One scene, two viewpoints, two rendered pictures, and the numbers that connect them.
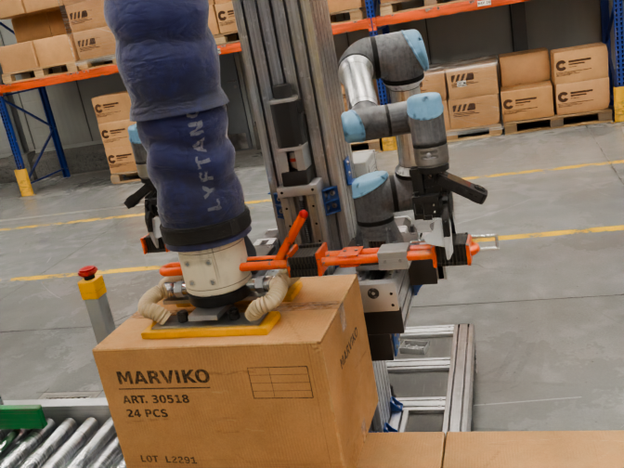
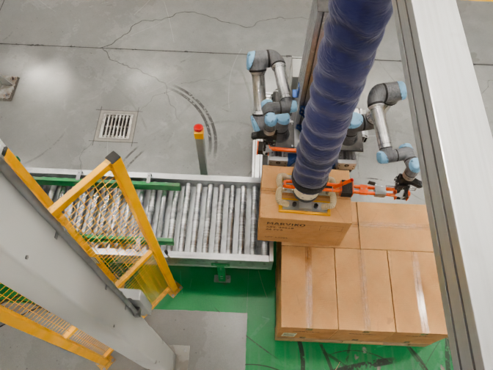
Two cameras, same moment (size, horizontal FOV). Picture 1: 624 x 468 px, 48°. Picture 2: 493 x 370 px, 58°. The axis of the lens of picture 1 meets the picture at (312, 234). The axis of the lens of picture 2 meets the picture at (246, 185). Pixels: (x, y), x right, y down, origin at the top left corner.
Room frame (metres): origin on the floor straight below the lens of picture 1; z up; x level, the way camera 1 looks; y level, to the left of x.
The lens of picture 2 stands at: (0.51, 1.03, 3.71)
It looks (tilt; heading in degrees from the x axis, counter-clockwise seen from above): 62 degrees down; 343
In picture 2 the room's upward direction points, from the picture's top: 3 degrees clockwise
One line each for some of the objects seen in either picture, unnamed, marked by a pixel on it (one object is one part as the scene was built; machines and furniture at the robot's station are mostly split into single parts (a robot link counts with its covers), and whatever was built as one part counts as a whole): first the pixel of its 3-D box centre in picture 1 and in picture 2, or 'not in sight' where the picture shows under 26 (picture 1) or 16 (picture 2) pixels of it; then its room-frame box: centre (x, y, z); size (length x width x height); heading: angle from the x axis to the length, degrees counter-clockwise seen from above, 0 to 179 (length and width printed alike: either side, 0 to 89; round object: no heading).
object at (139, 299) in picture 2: not in sight; (125, 301); (1.12, 1.41, 1.62); 0.20 x 0.05 x 0.30; 73
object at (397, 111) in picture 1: (413, 116); (405, 153); (1.60, -0.28, 1.50); 0.11 x 0.11 x 0.08; 85
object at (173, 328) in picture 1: (209, 319); (304, 205); (1.60, 0.29, 1.10); 0.34 x 0.10 x 0.05; 71
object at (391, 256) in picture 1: (395, 256); (379, 191); (1.53, -0.18, 1.19); 0.07 x 0.07 x 0.04; 71
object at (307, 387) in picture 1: (246, 377); (301, 205); (1.69, 0.25, 0.87); 0.60 x 0.40 x 0.40; 71
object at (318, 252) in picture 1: (307, 259); (346, 188); (1.60, 0.02, 1.20); 0.10 x 0.08 x 0.06; 161
